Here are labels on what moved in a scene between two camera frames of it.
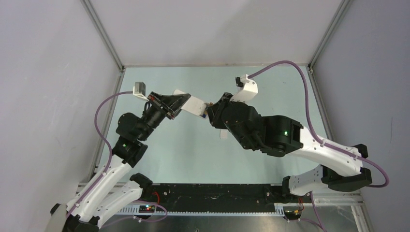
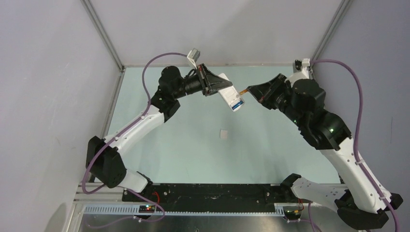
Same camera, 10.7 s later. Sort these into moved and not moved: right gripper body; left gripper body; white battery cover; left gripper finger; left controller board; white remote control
Moved: right gripper body; white remote control; left gripper body; left gripper finger
Not moved: left controller board; white battery cover
